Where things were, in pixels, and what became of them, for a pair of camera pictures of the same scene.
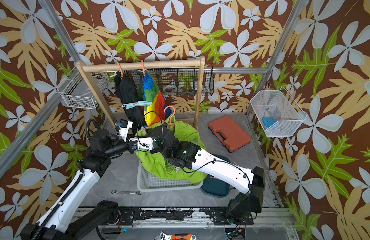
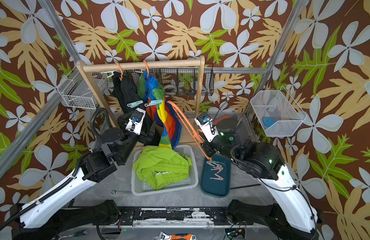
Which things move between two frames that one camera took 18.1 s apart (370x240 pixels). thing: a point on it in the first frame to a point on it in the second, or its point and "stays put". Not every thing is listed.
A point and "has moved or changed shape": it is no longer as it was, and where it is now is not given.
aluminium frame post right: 296,9 stays put
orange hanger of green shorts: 170,125 to 193,131
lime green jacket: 157,163 has moved or changed shape
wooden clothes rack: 182,62 stays put
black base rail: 183,216 stays put
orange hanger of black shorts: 121,74 stays put
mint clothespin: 144,102 to 153,102
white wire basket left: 75,92 stays put
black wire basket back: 180,81 stays put
